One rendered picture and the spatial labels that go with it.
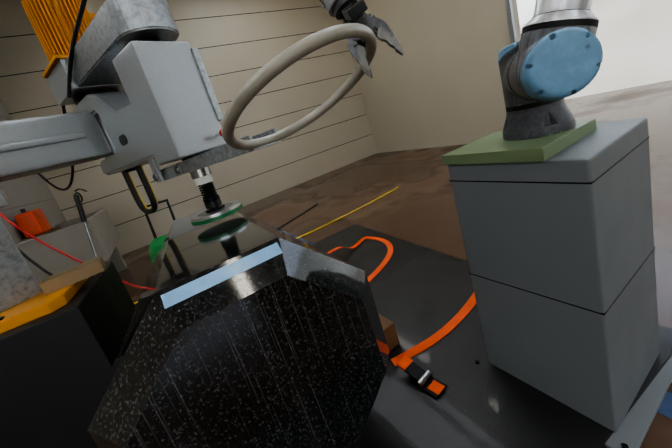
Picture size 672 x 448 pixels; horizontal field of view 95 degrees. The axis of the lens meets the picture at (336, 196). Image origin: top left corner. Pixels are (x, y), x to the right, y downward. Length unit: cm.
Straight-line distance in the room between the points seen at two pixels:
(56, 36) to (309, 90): 561
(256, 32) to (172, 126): 588
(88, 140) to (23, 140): 22
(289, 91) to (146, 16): 569
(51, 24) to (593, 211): 219
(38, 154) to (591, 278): 203
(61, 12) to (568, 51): 200
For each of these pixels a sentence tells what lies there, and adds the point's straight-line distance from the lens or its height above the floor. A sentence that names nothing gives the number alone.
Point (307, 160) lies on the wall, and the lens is 689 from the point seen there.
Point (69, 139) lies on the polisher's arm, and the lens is 186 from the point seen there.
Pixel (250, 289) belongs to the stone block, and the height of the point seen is 75.
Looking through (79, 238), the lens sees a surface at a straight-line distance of 408.
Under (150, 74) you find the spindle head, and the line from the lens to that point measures 133.
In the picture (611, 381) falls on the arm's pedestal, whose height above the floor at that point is 20.
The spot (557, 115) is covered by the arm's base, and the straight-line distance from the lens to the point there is 109.
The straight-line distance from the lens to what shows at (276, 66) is 68.
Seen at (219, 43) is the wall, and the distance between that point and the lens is 678.
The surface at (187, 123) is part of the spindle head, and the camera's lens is 132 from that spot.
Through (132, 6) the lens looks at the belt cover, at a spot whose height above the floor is 165.
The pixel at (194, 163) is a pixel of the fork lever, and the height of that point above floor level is 110.
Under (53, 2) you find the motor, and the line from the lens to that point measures 211.
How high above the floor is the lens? 110
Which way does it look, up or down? 13 degrees down
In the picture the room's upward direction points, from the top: 17 degrees counter-clockwise
